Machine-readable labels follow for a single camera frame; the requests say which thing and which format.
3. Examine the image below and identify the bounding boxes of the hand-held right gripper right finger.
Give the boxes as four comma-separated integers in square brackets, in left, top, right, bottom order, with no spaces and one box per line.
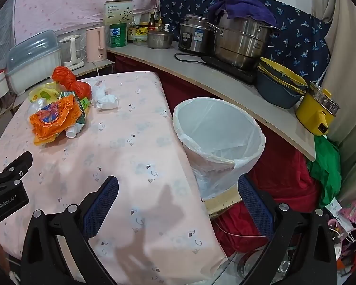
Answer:
[237,174,338,285]

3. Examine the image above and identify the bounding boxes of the white charger cable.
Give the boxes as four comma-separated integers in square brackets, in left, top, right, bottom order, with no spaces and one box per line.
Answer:
[329,223,356,244]

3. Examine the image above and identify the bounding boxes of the red-orange plastic bag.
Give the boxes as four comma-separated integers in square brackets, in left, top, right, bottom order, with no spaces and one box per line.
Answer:
[52,67,92,100]

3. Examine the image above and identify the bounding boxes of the small steel bowl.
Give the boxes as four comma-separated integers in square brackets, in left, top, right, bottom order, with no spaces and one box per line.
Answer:
[147,30,174,49]

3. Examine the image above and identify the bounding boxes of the black power cable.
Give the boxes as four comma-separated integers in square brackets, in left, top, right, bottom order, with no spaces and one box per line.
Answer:
[174,53,205,66]

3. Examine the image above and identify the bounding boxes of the steel rice cooker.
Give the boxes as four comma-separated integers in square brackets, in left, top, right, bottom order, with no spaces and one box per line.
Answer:
[178,14,215,55]

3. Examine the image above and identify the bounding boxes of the steel steamer pot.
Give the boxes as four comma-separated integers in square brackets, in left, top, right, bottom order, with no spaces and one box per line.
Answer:
[207,10,281,69]

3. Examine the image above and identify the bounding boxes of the yellow plastic bag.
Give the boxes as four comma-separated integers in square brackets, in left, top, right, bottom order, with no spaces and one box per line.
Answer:
[28,81,61,104]

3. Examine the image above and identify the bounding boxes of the beige curtain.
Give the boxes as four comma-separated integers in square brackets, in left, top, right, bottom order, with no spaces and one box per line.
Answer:
[311,0,356,202]

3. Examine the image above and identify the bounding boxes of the bin with white liner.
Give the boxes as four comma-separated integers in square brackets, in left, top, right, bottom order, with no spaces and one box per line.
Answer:
[173,96,266,201]

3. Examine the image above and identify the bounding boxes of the white box with plant print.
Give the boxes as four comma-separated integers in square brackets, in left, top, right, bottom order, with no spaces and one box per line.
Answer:
[104,0,135,27]

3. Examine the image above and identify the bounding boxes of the white small bottle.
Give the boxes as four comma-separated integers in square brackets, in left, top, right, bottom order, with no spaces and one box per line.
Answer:
[66,123,84,138]

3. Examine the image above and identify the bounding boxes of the glass kettle with white handle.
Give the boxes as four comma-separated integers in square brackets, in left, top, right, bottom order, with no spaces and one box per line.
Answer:
[59,34,86,69]

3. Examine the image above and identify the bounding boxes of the green cloth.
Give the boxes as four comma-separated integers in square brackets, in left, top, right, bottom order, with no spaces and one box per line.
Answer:
[307,135,343,208]

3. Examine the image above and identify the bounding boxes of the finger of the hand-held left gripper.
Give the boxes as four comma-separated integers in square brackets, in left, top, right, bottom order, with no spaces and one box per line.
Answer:
[0,151,33,196]

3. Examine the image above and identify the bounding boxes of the grey curved counter board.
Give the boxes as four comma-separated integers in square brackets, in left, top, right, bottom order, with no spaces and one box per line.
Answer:
[107,40,316,162]

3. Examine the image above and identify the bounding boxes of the purple towel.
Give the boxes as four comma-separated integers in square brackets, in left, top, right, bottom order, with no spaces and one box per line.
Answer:
[207,0,278,27]

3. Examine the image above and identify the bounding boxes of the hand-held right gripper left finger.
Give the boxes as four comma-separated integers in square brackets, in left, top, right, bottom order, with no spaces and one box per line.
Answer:
[20,176,119,285]

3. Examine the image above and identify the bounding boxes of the wooden board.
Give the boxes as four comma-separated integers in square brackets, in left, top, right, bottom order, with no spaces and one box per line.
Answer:
[203,188,244,217]

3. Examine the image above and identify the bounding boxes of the white tissue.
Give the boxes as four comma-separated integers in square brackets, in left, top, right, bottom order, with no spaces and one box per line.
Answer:
[90,84,119,109]

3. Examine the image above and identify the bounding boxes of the green tin can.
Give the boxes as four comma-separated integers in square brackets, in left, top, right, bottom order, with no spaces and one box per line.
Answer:
[108,23,128,48]

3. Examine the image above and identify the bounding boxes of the orange snack wrapper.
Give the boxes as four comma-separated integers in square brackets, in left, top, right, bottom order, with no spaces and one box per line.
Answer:
[29,96,88,146]

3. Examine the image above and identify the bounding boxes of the wooden side cabinet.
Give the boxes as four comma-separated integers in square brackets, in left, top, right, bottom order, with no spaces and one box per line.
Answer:
[12,58,116,116]

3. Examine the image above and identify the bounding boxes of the dark red counter curtain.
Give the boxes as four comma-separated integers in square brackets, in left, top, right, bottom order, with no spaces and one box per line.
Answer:
[108,52,285,143]

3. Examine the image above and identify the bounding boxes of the pink printed tablecloth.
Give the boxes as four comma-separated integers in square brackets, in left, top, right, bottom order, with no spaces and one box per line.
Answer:
[0,71,229,285]

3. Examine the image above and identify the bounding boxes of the white dish box clear lid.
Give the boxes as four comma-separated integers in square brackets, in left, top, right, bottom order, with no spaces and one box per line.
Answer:
[6,30,61,92]

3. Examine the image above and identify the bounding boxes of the jar with white lid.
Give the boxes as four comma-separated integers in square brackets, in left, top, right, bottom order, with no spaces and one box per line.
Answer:
[0,71,15,107]

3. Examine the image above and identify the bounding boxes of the black induction cooker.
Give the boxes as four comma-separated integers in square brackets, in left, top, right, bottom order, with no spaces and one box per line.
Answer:
[201,54,260,85]

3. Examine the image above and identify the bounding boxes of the yellow electric pot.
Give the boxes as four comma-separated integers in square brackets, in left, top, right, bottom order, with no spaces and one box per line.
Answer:
[295,81,341,137]

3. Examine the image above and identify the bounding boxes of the red cloth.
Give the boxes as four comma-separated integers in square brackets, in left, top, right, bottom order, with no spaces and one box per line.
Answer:
[212,131,324,257]

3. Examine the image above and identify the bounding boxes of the pink electric kettle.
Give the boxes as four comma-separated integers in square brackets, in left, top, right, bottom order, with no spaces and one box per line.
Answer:
[85,26,107,63]

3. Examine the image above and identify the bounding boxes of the thin white cable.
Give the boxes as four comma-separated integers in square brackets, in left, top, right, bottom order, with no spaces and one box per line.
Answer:
[216,220,270,239]

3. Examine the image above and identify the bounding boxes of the grey striped cloth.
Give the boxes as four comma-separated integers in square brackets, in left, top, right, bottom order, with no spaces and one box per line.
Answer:
[0,0,21,75]

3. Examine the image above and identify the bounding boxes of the navy patterned cloth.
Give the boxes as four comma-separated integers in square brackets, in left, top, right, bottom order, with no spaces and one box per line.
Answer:
[159,0,331,84]

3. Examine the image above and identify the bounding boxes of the pink dotted cloth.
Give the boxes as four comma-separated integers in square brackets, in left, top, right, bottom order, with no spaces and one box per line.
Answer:
[6,0,181,40]

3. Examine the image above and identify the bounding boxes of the stack of yellow blue basins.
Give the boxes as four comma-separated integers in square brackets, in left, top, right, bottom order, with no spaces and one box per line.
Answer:
[257,57,308,109]

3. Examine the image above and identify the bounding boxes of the green small carton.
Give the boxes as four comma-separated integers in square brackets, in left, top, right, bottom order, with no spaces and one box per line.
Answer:
[79,96,91,124]

